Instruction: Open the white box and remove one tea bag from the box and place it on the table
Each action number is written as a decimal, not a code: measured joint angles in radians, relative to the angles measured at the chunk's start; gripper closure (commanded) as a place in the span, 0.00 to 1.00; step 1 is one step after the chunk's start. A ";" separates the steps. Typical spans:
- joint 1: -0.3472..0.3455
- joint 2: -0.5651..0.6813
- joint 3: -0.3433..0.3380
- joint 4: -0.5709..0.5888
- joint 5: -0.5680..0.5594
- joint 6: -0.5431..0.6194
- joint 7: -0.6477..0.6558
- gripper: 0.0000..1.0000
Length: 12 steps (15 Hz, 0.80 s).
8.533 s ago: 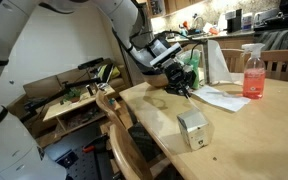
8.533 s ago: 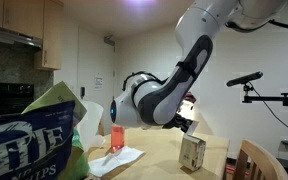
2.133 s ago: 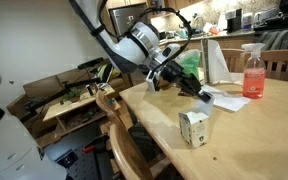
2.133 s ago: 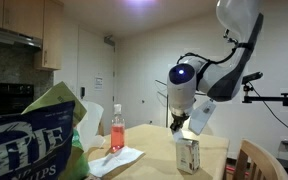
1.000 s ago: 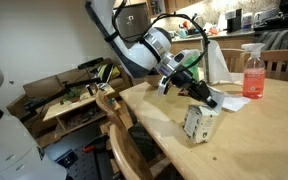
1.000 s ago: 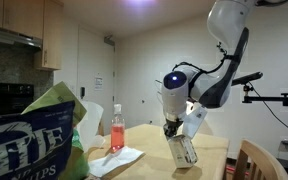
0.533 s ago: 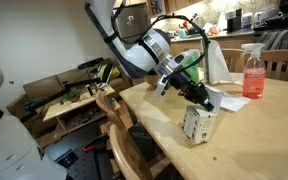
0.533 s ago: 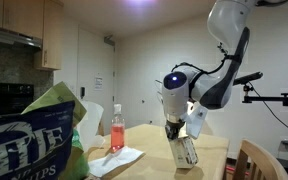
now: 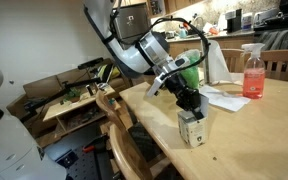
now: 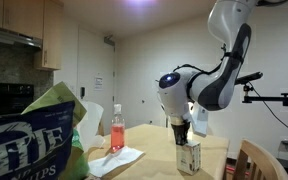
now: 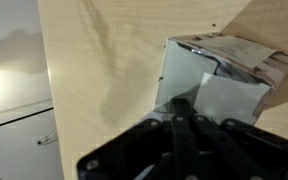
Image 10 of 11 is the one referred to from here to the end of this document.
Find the green plastic bag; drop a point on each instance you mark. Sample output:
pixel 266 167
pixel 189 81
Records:
pixel 77 166

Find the green snack bag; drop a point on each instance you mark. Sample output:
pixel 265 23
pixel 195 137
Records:
pixel 57 94

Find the white paper napkin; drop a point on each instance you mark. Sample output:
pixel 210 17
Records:
pixel 124 156

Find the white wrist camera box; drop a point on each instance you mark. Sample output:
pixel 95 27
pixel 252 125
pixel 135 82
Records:
pixel 199 119

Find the black stove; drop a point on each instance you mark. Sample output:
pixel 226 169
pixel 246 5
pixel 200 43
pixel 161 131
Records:
pixel 14 98

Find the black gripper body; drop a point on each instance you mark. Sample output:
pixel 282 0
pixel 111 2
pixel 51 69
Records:
pixel 181 130

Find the blue chips bag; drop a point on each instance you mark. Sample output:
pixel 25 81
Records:
pixel 37 144

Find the wooden chair near table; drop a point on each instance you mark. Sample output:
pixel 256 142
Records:
pixel 256 163

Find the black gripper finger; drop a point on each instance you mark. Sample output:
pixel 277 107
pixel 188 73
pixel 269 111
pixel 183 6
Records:
pixel 181 139

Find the black camera arm mount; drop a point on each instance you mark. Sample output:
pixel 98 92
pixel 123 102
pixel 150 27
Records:
pixel 251 94

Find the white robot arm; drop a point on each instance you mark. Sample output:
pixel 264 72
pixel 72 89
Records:
pixel 211 90

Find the white door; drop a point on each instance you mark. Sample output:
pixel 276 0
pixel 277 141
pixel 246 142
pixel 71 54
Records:
pixel 95 73

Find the wooden wall cabinet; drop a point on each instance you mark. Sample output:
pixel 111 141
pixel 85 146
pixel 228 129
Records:
pixel 49 57

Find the pink spray bottle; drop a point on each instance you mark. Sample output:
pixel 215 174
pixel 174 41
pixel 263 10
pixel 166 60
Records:
pixel 117 129

